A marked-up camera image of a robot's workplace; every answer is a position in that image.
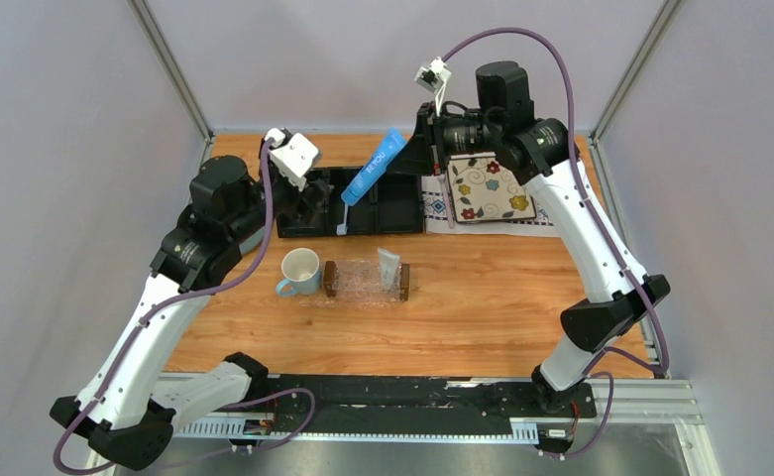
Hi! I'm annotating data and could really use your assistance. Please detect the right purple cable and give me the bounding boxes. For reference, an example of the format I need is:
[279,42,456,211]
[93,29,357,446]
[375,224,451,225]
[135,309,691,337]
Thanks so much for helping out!
[442,27,671,459]

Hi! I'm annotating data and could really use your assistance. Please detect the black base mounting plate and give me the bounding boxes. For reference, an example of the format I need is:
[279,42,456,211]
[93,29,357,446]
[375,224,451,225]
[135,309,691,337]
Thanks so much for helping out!
[227,374,597,453]

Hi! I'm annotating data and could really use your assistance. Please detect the light blue toothbrush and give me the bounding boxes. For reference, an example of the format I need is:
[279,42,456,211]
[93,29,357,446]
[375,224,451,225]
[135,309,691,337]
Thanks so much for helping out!
[336,204,350,236]

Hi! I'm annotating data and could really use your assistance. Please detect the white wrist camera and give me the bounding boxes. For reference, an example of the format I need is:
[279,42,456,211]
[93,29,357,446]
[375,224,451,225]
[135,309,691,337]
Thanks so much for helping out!
[264,128,322,192]
[414,57,452,117]

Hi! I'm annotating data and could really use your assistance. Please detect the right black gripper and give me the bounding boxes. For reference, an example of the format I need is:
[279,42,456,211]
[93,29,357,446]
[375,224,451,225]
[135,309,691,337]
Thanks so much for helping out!
[388,99,502,176]

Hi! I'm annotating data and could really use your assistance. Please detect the grey white toothpaste tube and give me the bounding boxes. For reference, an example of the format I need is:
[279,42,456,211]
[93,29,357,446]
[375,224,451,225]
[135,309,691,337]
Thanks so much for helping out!
[378,248,401,292]

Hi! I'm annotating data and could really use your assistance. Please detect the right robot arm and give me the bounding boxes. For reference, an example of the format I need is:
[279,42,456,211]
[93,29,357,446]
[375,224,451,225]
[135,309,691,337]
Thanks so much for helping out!
[387,60,670,416]

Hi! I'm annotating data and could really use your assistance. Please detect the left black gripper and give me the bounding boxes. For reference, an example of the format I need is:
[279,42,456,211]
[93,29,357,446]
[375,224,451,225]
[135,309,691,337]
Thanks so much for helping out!
[228,138,334,243]

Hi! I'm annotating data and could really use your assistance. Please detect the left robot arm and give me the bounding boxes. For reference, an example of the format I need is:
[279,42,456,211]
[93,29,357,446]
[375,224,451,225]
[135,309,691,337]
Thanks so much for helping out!
[50,152,330,470]

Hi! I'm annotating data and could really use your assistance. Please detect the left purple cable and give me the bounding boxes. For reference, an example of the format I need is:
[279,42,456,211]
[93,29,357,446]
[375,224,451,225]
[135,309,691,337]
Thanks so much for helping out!
[53,141,319,476]

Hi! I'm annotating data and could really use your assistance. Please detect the clear glass tray wooden handles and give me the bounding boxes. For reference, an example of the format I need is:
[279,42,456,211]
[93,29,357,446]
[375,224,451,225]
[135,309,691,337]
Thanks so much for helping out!
[300,260,411,309]

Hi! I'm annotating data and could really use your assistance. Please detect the square floral plate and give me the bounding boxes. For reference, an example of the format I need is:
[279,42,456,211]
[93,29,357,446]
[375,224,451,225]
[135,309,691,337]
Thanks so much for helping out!
[447,152,536,223]

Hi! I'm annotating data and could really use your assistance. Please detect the aluminium frame rail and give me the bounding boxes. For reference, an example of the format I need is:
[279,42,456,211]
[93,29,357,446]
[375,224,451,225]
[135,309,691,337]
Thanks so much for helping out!
[81,371,722,476]

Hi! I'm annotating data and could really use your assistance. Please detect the blue toothpaste tube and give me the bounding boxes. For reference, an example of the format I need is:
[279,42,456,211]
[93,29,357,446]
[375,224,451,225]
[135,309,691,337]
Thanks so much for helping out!
[341,128,407,207]

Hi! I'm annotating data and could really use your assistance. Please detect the black compartment organizer box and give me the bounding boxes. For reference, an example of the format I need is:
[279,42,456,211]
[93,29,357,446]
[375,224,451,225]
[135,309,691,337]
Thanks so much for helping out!
[276,167,425,238]

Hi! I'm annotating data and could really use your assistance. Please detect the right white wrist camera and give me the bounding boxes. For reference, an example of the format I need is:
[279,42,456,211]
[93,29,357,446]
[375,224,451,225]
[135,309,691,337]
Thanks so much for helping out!
[414,57,452,117]

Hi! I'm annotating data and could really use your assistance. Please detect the patterned white placemat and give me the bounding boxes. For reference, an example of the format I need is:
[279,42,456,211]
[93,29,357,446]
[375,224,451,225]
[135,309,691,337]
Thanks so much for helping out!
[421,176,557,237]

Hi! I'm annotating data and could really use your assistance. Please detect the pink handled fork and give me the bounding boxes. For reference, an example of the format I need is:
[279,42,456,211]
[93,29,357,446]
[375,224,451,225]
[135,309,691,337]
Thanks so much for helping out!
[436,173,456,229]

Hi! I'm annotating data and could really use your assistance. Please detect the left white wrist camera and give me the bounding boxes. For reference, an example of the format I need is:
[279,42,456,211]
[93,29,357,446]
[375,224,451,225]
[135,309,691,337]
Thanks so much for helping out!
[264,128,322,192]

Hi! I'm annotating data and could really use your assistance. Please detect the light blue mug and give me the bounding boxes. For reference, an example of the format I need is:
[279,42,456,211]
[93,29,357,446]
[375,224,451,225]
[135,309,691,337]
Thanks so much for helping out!
[276,248,321,297]

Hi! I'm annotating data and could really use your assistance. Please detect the grey blue round plate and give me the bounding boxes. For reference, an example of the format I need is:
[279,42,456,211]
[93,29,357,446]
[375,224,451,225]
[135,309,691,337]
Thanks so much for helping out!
[239,232,264,255]

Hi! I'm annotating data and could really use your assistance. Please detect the purple cable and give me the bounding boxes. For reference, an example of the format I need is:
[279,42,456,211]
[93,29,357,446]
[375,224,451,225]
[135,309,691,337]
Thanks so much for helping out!
[442,27,671,459]
[53,141,319,476]

